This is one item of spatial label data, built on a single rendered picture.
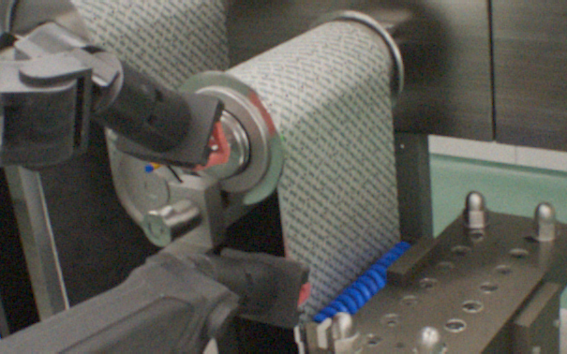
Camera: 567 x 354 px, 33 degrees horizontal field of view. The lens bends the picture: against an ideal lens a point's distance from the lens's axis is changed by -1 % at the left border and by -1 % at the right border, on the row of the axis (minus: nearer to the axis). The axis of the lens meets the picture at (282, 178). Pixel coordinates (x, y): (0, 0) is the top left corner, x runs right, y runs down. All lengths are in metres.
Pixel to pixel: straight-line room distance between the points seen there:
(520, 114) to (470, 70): 0.08
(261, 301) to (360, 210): 0.23
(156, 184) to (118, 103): 0.31
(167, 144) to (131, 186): 0.27
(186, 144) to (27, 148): 0.16
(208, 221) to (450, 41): 0.39
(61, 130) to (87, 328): 0.19
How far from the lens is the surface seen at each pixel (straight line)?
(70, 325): 0.67
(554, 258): 1.21
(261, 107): 0.98
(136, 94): 0.83
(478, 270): 1.18
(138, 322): 0.72
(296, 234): 1.05
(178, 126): 0.88
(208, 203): 1.03
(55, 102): 0.78
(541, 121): 1.21
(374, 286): 1.15
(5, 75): 0.80
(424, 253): 1.19
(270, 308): 0.99
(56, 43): 0.88
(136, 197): 1.16
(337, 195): 1.10
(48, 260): 1.36
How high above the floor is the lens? 1.60
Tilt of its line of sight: 23 degrees down
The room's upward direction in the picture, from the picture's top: 7 degrees counter-clockwise
